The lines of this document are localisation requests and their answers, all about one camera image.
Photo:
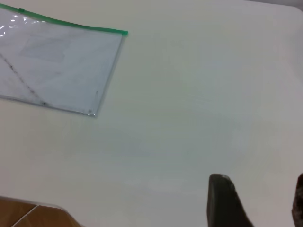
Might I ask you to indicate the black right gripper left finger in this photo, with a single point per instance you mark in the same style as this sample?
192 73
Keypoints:
222 203

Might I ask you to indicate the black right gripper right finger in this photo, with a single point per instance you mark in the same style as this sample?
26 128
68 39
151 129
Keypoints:
299 203

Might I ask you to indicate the transparent zip bag green zipper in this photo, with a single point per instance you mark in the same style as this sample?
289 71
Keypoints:
59 59

